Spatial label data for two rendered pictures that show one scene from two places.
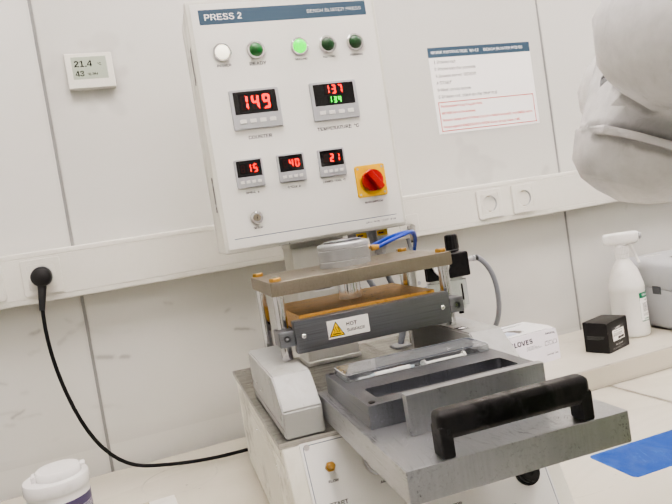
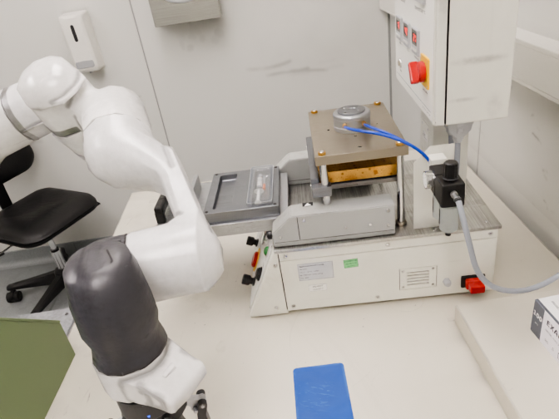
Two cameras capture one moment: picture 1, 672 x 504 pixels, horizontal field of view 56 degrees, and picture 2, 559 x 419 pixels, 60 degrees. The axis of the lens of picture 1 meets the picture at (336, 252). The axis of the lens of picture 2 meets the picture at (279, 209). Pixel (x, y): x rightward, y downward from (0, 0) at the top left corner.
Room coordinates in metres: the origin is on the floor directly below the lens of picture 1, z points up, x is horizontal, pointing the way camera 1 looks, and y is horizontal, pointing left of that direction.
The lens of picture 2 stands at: (1.14, -0.99, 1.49)
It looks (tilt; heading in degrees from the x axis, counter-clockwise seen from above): 30 degrees down; 110
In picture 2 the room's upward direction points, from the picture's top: 9 degrees counter-clockwise
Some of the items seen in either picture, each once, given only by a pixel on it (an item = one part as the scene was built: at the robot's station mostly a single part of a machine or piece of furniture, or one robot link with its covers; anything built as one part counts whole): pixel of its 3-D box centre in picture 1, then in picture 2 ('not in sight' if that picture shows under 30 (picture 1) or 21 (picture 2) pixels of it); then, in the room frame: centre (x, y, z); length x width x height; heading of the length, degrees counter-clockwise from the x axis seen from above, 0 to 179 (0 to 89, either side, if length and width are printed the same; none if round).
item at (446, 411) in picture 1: (513, 413); (165, 199); (0.55, -0.13, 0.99); 0.15 x 0.02 x 0.04; 106
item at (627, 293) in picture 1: (627, 283); not in sight; (1.51, -0.68, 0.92); 0.09 x 0.08 x 0.25; 67
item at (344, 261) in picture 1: (354, 278); (368, 139); (1.01, -0.02, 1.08); 0.31 x 0.24 x 0.13; 106
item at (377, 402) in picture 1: (427, 379); (244, 192); (0.72, -0.08, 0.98); 0.20 x 0.17 x 0.03; 106
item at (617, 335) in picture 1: (605, 333); not in sight; (1.43, -0.58, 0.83); 0.09 x 0.06 x 0.07; 128
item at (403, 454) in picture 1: (447, 398); (225, 199); (0.68, -0.09, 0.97); 0.30 x 0.22 x 0.08; 16
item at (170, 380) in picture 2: not in sight; (151, 369); (0.83, -0.66, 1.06); 0.13 x 0.12 x 0.05; 121
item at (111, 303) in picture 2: not in sight; (112, 282); (0.78, -0.62, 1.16); 0.18 x 0.10 x 0.13; 117
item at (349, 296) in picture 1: (355, 291); (353, 146); (0.98, -0.02, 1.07); 0.22 x 0.17 x 0.10; 106
